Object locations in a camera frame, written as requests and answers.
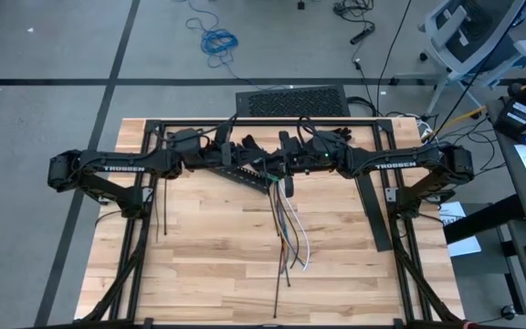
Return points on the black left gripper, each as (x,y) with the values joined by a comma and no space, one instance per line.
(238,157)

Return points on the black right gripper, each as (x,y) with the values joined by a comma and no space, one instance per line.
(313,160)

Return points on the black zip tie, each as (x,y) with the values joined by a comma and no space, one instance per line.
(278,297)
(165,210)

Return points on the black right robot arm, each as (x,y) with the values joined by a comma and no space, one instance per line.
(400,162)

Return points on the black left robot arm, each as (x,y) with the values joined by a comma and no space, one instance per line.
(126,162)

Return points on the black perforated computer case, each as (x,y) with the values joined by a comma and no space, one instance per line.
(290,101)

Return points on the flat black raceway cover strip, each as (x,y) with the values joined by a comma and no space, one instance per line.
(377,219)

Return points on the black power strip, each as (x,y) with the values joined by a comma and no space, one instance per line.
(362,35)

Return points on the small black plug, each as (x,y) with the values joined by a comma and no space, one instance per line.
(301,5)

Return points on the white paper sheet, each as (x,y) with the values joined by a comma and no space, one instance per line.
(466,244)

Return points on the grey office chair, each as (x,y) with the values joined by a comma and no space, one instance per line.
(466,39)

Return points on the black box with labels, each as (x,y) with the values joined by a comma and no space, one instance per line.
(516,121)

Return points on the black round knob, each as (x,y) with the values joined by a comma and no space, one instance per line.
(508,312)

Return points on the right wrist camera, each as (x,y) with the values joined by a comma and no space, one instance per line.
(288,187)

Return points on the black aluminium table frame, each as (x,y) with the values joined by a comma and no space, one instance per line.
(267,122)

